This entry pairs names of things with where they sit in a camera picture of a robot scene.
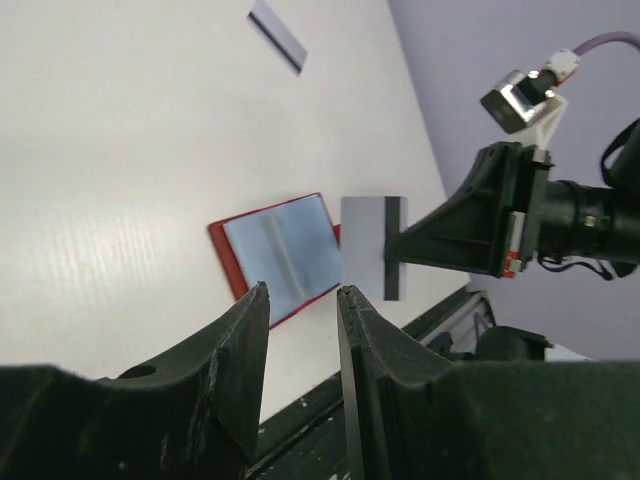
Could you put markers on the white striped card back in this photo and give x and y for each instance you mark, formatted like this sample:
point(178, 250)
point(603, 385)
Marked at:
point(367, 224)

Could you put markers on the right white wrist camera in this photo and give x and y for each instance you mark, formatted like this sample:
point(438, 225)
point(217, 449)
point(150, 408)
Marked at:
point(526, 106)

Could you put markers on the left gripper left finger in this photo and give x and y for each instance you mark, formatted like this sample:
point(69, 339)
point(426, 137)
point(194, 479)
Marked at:
point(192, 412)

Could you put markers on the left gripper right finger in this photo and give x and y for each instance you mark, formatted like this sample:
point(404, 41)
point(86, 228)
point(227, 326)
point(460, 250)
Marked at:
point(412, 414)

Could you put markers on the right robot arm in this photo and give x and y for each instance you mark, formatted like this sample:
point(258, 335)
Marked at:
point(625, 170)

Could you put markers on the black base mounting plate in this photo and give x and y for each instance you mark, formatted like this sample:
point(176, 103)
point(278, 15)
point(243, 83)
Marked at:
point(307, 439)

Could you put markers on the red card holder wallet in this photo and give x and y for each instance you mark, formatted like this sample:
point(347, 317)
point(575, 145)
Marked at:
point(291, 246)

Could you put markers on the white magnetic stripe card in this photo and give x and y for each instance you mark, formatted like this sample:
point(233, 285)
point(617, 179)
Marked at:
point(278, 35)

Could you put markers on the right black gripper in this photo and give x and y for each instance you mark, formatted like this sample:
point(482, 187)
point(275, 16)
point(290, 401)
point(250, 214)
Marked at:
point(508, 212)

